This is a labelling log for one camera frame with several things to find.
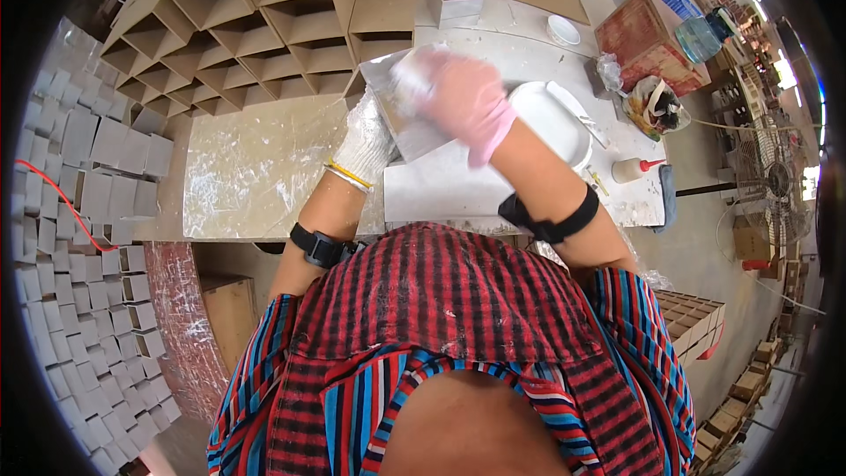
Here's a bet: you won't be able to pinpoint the person's left hand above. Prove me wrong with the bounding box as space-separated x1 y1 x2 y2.
324 87 399 194

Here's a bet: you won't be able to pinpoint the red wooden crate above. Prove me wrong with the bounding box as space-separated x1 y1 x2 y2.
594 0 712 98

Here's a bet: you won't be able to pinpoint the white sheet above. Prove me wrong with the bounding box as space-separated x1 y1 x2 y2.
382 141 518 225

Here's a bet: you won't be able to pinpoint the silver grey box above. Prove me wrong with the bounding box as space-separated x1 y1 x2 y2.
357 46 465 164

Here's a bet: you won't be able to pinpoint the grey cloth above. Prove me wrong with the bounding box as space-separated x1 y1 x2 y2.
650 164 678 234

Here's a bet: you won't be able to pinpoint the crumpled clear plastic bag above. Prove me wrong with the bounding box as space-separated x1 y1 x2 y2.
595 53 625 93

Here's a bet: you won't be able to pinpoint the row of brown cartons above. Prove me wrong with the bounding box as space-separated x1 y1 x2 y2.
687 336 785 476

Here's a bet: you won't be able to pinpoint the red cable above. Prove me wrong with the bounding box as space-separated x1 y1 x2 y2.
15 159 121 254

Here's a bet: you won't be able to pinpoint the stack of open cardboard boxes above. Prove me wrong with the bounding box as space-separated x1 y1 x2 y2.
99 0 425 118

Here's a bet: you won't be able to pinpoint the standing metal fan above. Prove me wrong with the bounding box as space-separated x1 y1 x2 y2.
674 114 815 247

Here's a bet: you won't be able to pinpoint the small white bowl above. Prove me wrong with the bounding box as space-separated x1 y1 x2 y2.
546 15 582 48

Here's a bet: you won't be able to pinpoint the background shelves with goods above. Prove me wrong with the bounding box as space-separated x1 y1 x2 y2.
687 0 828 146

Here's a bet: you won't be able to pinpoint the blue plastic crate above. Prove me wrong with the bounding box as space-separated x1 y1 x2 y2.
661 0 703 21

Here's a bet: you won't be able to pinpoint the person's body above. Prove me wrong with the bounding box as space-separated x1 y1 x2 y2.
207 221 698 476

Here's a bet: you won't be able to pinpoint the blue water bottle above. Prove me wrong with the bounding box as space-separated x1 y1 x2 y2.
675 7 736 64

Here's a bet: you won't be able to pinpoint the small grey open box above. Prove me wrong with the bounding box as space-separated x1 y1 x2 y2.
426 0 484 29

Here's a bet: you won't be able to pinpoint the person's right hand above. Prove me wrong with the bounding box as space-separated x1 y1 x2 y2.
390 45 519 170

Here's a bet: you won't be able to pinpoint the black wrist band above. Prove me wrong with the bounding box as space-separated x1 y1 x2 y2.
497 184 601 245
289 221 362 271

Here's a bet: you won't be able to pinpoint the glue bottle with red tip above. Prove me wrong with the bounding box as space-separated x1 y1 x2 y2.
611 157 667 185

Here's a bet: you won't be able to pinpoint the white scraper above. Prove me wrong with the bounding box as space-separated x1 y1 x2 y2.
546 81 610 150

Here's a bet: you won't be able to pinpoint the white glue tray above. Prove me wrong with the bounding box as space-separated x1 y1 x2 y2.
507 81 594 174

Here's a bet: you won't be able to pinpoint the heap of grey boxes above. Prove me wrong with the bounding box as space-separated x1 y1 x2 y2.
13 19 183 476

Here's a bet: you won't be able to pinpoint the plastic bag with tools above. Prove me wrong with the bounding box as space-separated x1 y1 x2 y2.
621 75 692 142

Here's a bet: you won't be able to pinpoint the pallet of cardboard boxes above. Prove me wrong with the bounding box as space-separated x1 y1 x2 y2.
653 289 727 369

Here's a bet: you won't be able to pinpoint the plastic covered work board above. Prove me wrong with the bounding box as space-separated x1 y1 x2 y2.
182 93 386 241

